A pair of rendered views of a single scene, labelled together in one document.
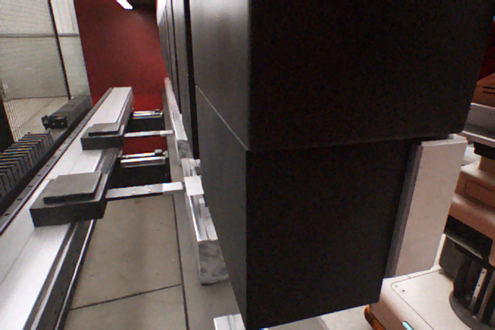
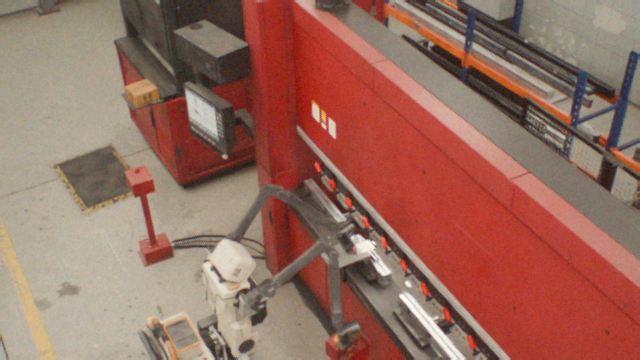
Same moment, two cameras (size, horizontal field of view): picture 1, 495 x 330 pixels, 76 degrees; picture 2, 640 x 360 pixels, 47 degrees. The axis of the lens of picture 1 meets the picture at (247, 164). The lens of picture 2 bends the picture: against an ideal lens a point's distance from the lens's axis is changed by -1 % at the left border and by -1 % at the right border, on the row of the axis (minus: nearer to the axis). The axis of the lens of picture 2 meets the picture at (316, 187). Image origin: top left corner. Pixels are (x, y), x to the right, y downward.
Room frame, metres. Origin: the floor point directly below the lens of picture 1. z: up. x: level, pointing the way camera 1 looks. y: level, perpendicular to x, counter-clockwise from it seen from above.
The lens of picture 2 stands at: (3.80, -0.83, 4.05)
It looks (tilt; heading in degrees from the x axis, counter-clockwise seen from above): 38 degrees down; 169
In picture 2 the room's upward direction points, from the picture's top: 2 degrees counter-clockwise
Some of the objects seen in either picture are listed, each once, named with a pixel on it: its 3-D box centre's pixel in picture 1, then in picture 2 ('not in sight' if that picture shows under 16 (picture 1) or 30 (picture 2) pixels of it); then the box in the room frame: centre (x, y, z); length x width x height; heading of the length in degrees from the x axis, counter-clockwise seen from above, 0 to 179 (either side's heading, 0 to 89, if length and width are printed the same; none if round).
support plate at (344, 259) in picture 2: not in sight; (344, 253); (0.62, -0.05, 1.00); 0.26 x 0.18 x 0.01; 105
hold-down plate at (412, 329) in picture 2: not in sight; (411, 327); (1.18, 0.19, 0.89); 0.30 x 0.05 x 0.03; 15
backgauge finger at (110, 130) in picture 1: (131, 132); not in sight; (0.93, 0.35, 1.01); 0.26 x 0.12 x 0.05; 105
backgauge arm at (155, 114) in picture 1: (107, 123); not in sight; (1.79, 0.81, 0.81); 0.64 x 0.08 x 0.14; 105
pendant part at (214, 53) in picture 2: not in sight; (217, 95); (-0.52, -0.65, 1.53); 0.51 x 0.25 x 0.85; 29
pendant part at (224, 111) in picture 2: not in sight; (212, 116); (-0.43, -0.70, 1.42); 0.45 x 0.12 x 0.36; 29
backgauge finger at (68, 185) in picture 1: (116, 190); not in sight; (0.55, 0.25, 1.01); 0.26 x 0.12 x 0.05; 105
